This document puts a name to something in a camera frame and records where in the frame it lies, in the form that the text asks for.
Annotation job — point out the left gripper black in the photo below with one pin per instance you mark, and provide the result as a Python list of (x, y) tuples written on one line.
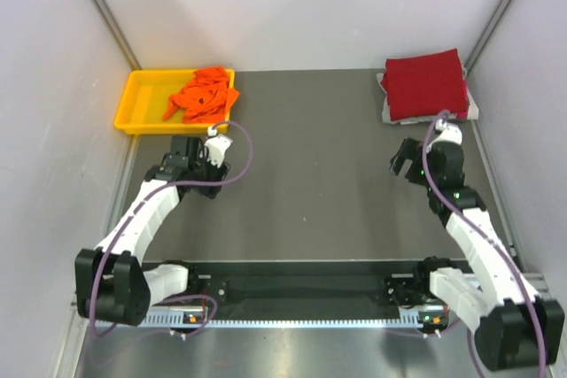
[(217, 174)]

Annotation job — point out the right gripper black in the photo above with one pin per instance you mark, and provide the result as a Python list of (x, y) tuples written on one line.
[(408, 150)]

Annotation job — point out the dark red t shirt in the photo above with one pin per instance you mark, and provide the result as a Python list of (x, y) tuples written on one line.
[(423, 86)]

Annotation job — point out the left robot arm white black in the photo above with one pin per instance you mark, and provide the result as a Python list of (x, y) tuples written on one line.
[(111, 284)]

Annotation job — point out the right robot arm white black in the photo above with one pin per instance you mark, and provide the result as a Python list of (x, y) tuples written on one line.
[(511, 324)]

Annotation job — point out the folded grey t shirt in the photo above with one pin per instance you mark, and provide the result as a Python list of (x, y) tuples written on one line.
[(386, 111)]

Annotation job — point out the orange t shirt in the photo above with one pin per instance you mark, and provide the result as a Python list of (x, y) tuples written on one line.
[(206, 98)]

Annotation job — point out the yellow plastic bin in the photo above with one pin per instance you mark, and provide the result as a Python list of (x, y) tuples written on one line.
[(145, 98)]

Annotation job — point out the folded pink white t shirt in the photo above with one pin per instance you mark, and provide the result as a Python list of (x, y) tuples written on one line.
[(472, 112)]

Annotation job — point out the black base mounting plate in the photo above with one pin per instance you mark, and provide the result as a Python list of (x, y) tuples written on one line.
[(232, 289)]

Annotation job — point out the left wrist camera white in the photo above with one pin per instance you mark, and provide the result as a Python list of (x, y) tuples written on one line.
[(216, 145)]

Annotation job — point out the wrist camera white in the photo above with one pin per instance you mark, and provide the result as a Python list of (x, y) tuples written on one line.
[(216, 145), (447, 132)]

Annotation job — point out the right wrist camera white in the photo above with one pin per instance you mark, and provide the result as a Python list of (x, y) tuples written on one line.
[(447, 132)]

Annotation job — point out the grey slotted cable duct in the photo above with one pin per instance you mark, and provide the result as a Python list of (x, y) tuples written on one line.
[(191, 318)]

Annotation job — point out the aluminium frame rail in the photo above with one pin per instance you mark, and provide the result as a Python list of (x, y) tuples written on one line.
[(537, 280)]

